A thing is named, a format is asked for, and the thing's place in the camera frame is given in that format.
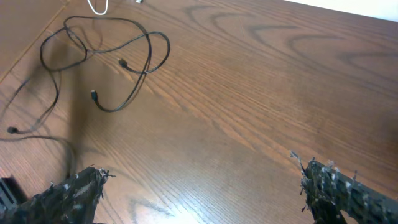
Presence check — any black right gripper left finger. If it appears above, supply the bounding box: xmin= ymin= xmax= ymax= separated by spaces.
xmin=1 ymin=167 xmax=113 ymax=224

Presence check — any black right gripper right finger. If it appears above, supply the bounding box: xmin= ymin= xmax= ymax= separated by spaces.
xmin=290 ymin=151 xmax=397 ymax=224

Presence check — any white cable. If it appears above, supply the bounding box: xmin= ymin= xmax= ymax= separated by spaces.
xmin=86 ymin=0 xmax=144 ymax=16

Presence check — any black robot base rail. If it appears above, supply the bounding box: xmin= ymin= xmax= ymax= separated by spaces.
xmin=1 ymin=176 xmax=27 ymax=216

